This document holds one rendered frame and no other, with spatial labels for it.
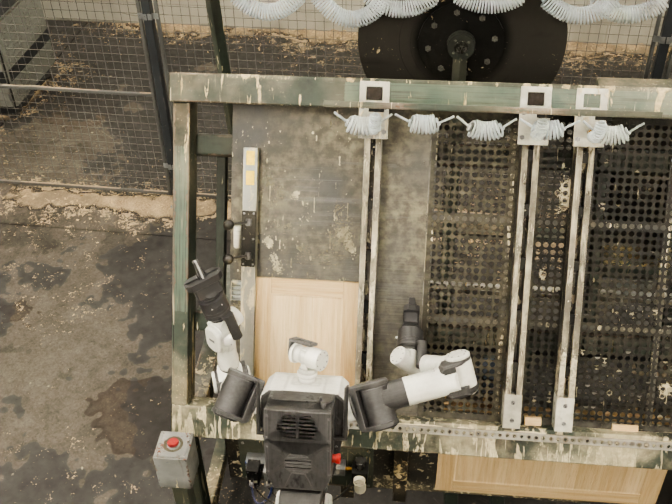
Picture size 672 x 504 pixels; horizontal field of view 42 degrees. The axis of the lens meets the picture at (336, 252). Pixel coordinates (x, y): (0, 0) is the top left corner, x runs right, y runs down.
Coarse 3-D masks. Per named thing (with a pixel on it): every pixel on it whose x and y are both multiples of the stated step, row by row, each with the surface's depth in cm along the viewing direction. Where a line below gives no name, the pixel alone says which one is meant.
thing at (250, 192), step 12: (252, 168) 305; (252, 192) 306; (252, 204) 307; (252, 276) 311; (252, 288) 311; (252, 300) 312; (252, 312) 313; (240, 324) 314; (252, 324) 314; (252, 336) 314; (240, 348) 315; (252, 348) 315; (240, 360) 316; (252, 360) 316; (252, 372) 316
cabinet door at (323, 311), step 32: (256, 288) 313; (288, 288) 312; (320, 288) 311; (352, 288) 310; (256, 320) 315; (288, 320) 314; (320, 320) 313; (352, 320) 312; (256, 352) 317; (352, 352) 314; (352, 384) 316
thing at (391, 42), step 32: (448, 0) 325; (384, 32) 335; (416, 32) 334; (448, 32) 332; (480, 32) 331; (512, 32) 330; (544, 32) 329; (384, 64) 344; (416, 64) 343; (448, 64) 340; (480, 64) 339; (512, 64) 338; (544, 64) 337; (448, 128) 359
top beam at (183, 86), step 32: (192, 96) 297; (224, 96) 296; (256, 96) 295; (288, 96) 293; (320, 96) 292; (352, 96) 291; (416, 96) 289; (448, 96) 288; (480, 96) 287; (512, 96) 286; (608, 96) 284; (640, 96) 283
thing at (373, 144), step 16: (384, 96) 290; (368, 112) 291; (384, 112) 290; (384, 128) 291; (368, 144) 296; (368, 160) 297; (368, 176) 298; (368, 192) 299; (368, 208) 300; (368, 224) 304; (368, 240) 305; (368, 256) 303; (368, 272) 307; (368, 288) 308; (368, 304) 306; (368, 320) 306; (368, 336) 307; (368, 352) 308; (368, 368) 309
